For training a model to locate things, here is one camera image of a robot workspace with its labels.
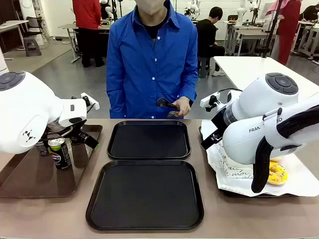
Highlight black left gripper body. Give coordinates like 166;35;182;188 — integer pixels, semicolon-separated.
47;119;87;145

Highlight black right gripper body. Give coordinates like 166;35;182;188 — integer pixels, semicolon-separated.
211;109;228;136

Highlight black Pepsi can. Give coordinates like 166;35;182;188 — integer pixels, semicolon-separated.
47;138;73;171
34;140;51;157

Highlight black metal tongs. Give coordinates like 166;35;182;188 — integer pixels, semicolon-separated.
156;97;180;119

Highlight right forearm in blue sleeve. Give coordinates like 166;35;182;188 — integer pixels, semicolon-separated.
106;72;127;119

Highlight left forearm in blue sleeve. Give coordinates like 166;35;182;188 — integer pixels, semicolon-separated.
171;67;199;105

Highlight person's left hand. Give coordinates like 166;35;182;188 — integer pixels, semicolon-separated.
174;96;193;118

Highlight black tray under paper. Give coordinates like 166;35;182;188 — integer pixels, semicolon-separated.
198;125;300;199

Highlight white side table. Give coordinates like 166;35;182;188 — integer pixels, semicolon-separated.
213;56;319;100

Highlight gray stool under person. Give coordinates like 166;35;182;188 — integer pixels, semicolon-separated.
197;56;211;79

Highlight small black square tray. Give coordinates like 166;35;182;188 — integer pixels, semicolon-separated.
107;120;191;160

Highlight brown plastic tray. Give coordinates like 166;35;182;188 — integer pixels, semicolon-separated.
0;123;103;199

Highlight yellow sprinkled donut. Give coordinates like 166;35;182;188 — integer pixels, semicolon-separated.
266;161;289;186

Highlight large black square tray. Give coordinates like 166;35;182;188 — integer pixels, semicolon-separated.
85;160;205;231

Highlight person in blue shirt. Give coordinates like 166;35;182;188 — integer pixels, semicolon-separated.
106;0;199;120

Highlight white paper liner sheet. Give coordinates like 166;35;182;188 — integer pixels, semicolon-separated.
200;119;319;197

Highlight seated person in black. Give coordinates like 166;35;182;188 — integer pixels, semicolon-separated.
195;6;226;77

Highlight gray work table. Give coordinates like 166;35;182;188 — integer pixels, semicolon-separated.
58;23;112;64
223;19;278;57

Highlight gray plastic stool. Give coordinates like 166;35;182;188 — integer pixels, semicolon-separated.
24;37;42;57

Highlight black stand pole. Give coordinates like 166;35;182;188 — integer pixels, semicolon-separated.
261;0;285;59

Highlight black office chair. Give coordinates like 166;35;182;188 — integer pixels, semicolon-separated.
24;15;44;38

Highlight person in red dress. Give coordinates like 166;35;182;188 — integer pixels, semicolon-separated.
265;0;303;66

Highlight person in red top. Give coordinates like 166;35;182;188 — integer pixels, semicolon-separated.
72;0;106;68

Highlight light wooden desk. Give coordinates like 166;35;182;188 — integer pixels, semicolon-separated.
0;19;29;54

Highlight beige face mask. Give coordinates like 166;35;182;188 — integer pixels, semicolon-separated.
136;0;167;15

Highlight person in black sweater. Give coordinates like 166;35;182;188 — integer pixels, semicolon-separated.
298;4;319;50

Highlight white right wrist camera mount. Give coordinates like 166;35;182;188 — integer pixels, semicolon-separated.
199;92;221;108

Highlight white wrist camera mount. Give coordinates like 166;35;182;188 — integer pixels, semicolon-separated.
199;92;221;108
80;92;101;111

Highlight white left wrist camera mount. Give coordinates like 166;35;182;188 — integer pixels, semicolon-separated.
80;92;101;111

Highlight black sleeved arm cable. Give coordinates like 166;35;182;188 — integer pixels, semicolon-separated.
251;104;319;194

